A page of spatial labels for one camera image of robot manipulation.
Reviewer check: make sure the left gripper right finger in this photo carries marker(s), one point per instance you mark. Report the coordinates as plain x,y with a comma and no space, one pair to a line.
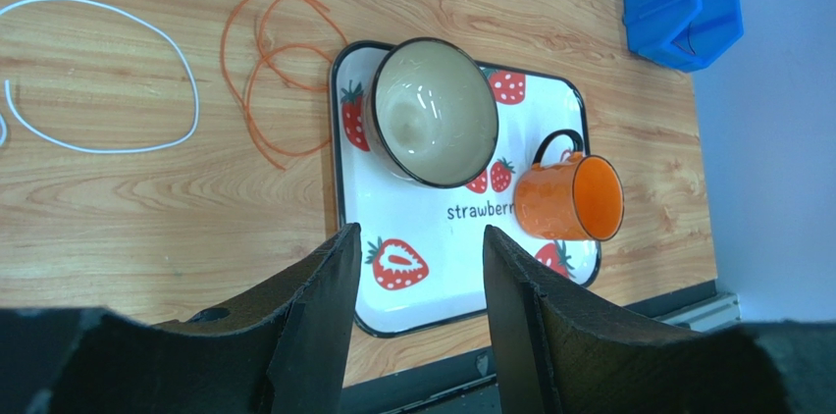
560,348

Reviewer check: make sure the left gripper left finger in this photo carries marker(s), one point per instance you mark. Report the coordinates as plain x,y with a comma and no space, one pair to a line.
279,347

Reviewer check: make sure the orange translucent mug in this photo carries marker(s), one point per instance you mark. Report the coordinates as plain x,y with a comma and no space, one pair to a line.
580,198

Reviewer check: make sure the white strawberry tray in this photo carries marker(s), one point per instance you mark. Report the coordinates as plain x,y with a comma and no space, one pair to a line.
423,247

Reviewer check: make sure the grey ceramic bowl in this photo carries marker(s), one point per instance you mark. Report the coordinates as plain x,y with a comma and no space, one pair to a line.
429,114

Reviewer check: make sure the right blue plastic bin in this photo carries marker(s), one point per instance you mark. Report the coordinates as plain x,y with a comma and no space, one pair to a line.
683,35

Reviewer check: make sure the aluminium front rail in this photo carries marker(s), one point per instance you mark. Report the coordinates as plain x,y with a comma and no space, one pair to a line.
713,314

